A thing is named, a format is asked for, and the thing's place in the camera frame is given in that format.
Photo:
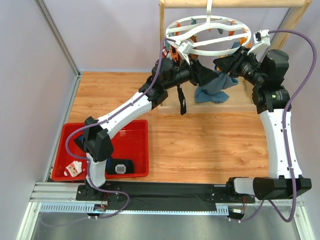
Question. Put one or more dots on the black sock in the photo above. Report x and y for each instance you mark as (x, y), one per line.
(112, 166)
(182, 100)

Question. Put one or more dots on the teal blue hanging sock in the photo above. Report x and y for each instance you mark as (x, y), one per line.
(213, 91)

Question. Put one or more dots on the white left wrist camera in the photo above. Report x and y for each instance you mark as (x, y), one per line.
(184, 49)

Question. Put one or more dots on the red plastic bin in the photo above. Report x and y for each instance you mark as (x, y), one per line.
(131, 142)

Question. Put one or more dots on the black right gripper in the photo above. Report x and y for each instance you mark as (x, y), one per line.
(236, 63)

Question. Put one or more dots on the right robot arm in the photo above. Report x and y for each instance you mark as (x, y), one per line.
(285, 178)

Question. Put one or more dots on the wooden rack frame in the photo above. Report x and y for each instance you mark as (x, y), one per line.
(240, 95)

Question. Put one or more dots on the black base mat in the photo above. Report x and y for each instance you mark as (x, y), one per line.
(126, 196)

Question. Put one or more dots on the white round clip hanger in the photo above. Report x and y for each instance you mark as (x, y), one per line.
(212, 34)

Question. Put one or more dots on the aluminium rail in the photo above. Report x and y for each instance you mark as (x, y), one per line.
(60, 197)

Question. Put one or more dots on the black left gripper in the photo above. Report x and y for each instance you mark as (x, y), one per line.
(195, 72)

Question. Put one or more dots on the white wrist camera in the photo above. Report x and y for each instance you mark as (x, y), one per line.
(184, 49)
(261, 42)

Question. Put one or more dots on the red santa sock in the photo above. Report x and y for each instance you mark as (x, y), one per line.
(167, 52)
(76, 170)

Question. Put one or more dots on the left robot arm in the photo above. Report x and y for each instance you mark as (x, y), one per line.
(98, 133)

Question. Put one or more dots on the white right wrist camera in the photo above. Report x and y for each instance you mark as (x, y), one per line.
(261, 42)

